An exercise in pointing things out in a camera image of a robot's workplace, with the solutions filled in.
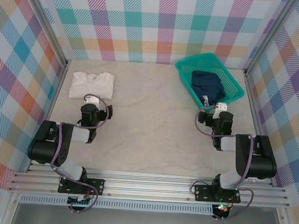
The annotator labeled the white folded t-shirt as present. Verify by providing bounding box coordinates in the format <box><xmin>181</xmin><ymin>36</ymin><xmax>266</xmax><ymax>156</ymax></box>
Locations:
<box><xmin>68</xmin><ymin>70</ymin><xmax>116</xmax><ymax>102</ymax></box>

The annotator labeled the teal plastic mesh basket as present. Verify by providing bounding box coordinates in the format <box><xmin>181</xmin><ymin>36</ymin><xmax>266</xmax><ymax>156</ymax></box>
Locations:
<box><xmin>172</xmin><ymin>50</ymin><xmax>248</xmax><ymax>114</ymax></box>

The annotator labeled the white slotted cable duct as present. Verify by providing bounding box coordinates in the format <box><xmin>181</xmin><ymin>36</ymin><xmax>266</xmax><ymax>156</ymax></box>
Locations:
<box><xmin>19</xmin><ymin>192</ymin><xmax>214</xmax><ymax>216</ymax></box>

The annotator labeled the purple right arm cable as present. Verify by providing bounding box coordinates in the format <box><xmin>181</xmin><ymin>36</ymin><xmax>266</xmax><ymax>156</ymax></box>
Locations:
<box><xmin>188</xmin><ymin>103</ymin><xmax>261</xmax><ymax>222</ymax></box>

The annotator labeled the navy blue t-shirt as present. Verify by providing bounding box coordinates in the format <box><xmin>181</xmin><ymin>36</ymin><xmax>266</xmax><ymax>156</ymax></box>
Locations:
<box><xmin>189</xmin><ymin>70</ymin><xmax>227</xmax><ymax>107</ymax></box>

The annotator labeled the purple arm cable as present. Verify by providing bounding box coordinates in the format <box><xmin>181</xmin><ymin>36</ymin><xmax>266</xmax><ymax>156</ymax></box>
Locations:
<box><xmin>188</xmin><ymin>103</ymin><xmax>261</xmax><ymax>222</ymax></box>
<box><xmin>46</xmin><ymin>91</ymin><xmax>111</xmax><ymax>215</ymax></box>

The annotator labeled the aluminium frame post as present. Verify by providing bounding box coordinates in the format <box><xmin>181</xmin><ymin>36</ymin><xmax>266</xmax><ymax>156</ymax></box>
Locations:
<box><xmin>243</xmin><ymin>0</ymin><xmax>299</xmax><ymax>77</ymax></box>
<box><xmin>14</xmin><ymin>0</ymin><xmax>76</xmax><ymax>68</ymax></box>

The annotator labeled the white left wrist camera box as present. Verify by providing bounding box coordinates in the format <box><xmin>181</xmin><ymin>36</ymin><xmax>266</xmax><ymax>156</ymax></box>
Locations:
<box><xmin>85</xmin><ymin>95</ymin><xmax>100</xmax><ymax>105</ymax></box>

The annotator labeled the aluminium table edge rail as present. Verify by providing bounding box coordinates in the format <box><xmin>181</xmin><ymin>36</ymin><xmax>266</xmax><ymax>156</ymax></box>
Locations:
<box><xmin>237</xmin><ymin>70</ymin><xmax>283</xmax><ymax>187</ymax></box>
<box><xmin>24</xmin><ymin>57</ymin><xmax>71</xmax><ymax>175</ymax></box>

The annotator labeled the aluminium mounting rail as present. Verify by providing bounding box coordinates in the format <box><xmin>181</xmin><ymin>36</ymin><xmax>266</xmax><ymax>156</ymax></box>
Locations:
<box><xmin>8</xmin><ymin>162</ymin><xmax>291</xmax><ymax>211</ymax></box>

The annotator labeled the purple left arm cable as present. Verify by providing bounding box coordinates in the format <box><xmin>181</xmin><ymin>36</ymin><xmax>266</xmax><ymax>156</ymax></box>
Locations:
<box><xmin>46</xmin><ymin>91</ymin><xmax>111</xmax><ymax>215</ymax></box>

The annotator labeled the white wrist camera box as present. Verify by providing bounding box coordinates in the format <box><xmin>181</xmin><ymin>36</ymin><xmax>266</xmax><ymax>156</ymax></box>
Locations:
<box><xmin>85</xmin><ymin>95</ymin><xmax>100</xmax><ymax>105</ymax></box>
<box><xmin>213</xmin><ymin>102</ymin><xmax>229</xmax><ymax>121</ymax></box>

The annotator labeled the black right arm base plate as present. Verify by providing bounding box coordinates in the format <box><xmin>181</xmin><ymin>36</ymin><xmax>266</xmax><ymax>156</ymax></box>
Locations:
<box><xmin>193</xmin><ymin>183</ymin><xmax>242</xmax><ymax>205</ymax></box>

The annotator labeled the small electronics board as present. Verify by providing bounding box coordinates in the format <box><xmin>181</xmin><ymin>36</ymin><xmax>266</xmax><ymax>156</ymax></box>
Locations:
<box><xmin>213</xmin><ymin>203</ymin><xmax>232</xmax><ymax>215</ymax></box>
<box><xmin>67</xmin><ymin>194</ymin><xmax>93</xmax><ymax>207</ymax></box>

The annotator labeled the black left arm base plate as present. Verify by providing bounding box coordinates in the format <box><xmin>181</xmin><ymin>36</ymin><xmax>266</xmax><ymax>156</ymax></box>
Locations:
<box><xmin>57</xmin><ymin>176</ymin><xmax>106</xmax><ymax>196</ymax></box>

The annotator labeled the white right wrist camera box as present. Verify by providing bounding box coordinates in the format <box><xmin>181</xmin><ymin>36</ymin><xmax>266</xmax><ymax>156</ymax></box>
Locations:
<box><xmin>213</xmin><ymin>102</ymin><xmax>229</xmax><ymax>121</ymax></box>

